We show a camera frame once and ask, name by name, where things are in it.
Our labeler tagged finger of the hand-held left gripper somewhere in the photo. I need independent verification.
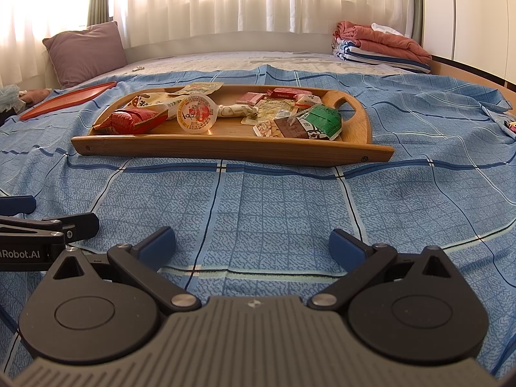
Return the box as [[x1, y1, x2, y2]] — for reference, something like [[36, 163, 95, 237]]
[[0, 195, 37, 215], [0, 212, 100, 244]]

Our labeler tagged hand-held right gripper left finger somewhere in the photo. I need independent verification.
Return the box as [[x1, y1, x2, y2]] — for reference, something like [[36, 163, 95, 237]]
[[52, 227, 201, 312]]

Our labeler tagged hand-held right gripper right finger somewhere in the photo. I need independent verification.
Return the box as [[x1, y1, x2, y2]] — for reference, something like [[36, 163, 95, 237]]
[[307, 229, 456, 313]]

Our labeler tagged wooden tray with handles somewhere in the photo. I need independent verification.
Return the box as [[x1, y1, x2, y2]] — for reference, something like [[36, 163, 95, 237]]
[[70, 84, 396, 167]]

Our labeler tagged round jelly cup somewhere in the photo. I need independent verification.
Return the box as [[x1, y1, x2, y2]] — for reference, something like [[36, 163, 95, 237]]
[[176, 94, 219, 134]]

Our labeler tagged white yellow pastry packet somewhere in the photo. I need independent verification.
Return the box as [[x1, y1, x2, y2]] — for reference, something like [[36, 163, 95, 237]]
[[121, 92, 190, 119]]

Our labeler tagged gold snack packet black label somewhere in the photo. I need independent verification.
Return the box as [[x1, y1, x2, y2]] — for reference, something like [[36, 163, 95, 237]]
[[241, 100, 299, 125]]

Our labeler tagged blue checkered bed sheet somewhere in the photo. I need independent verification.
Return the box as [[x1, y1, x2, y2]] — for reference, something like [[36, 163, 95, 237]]
[[0, 64, 516, 375]]

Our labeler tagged light blue plastic bag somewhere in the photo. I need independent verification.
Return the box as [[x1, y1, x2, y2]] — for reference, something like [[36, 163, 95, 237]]
[[0, 84, 25, 114]]

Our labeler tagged red crinkled snack packet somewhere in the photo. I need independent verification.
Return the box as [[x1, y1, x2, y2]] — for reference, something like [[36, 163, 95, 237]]
[[93, 107, 170, 135]]

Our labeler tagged red plastic tray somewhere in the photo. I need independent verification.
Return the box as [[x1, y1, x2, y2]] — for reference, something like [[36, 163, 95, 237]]
[[19, 81, 118, 122]]

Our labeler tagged green snack packet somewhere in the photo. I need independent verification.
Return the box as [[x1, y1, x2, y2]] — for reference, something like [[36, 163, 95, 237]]
[[296, 104, 342, 141]]

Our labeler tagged brown nut bar packet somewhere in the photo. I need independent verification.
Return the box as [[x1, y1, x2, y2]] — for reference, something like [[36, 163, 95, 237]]
[[253, 118, 313, 138]]

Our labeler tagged white wrapped candy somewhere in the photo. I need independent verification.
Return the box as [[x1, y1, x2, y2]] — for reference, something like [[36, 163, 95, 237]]
[[218, 103, 259, 119]]

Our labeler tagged small beige snack packet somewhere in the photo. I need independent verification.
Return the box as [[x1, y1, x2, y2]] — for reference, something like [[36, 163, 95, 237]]
[[179, 82, 224, 96]]

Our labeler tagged purple pillow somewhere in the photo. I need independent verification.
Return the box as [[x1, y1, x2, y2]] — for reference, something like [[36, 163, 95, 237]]
[[42, 21, 129, 88]]

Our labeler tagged red flat packet white text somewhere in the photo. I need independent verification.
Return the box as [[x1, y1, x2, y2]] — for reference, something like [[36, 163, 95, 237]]
[[266, 87, 309, 99]]

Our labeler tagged blue white striped folded blanket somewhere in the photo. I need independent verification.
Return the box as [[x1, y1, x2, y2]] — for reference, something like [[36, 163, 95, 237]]
[[331, 38, 431, 75]]

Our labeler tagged beige quilted mattress pad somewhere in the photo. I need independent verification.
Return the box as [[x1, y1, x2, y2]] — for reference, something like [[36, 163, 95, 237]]
[[52, 50, 404, 85]]

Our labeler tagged pink folded blanket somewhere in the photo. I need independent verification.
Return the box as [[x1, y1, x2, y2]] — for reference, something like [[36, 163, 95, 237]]
[[335, 20, 433, 67]]

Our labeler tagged light bed headboard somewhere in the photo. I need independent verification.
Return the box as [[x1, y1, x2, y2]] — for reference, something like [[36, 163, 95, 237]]
[[123, 30, 337, 63]]

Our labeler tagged white folded cloth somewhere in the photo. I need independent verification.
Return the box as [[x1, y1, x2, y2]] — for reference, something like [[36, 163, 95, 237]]
[[371, 22, 404, 36]]

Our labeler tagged white sheer curtain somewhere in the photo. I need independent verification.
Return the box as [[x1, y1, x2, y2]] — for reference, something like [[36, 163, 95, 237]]
[[0, 0, 422, 55]]

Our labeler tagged white wardrobe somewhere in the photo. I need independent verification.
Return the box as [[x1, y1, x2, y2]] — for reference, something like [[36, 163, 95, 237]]
[[421, 0, 516, 89]]

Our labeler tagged wooden bed side rail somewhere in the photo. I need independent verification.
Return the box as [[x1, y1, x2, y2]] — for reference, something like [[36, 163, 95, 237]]
[[429, 55, 516, 93]]

